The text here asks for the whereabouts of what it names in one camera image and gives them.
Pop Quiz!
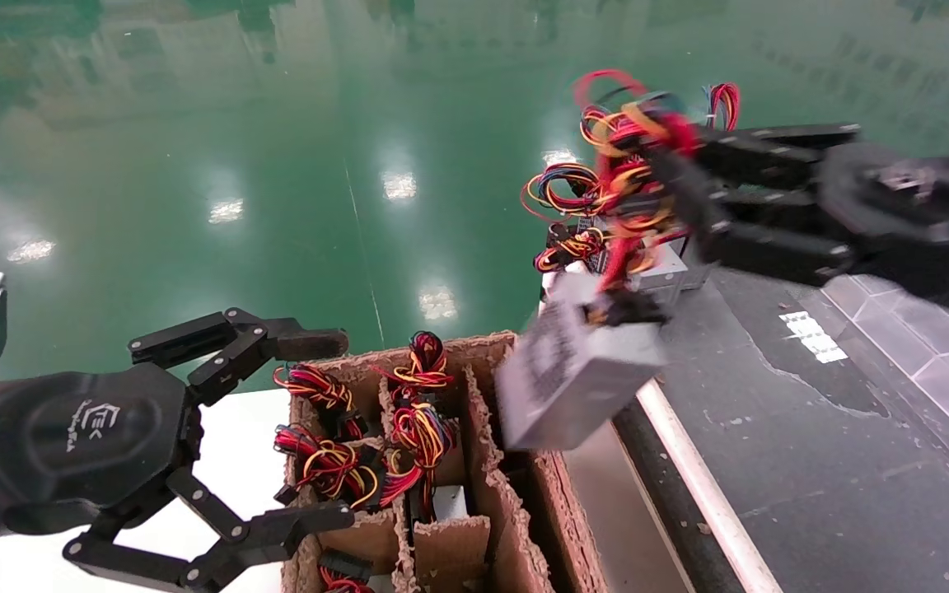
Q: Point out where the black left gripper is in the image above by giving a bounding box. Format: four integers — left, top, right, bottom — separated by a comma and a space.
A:
0, 308, 356, 593

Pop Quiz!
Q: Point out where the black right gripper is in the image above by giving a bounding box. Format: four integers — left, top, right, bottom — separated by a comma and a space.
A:
647, 124, 949, 287

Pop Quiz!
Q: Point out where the white paper label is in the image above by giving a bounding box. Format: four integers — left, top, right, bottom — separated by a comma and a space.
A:
778, 311, 850, 365

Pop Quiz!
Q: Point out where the clear acrylic compartment organizer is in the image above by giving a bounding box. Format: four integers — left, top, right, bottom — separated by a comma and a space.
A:
820, 276, 949, 464

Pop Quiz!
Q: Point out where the brown cardboard divider box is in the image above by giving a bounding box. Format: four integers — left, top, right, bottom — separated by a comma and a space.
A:
281, 331, 607, 593

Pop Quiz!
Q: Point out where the long white pipe rail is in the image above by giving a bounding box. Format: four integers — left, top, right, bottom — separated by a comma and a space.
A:
635, 379, 784, 593

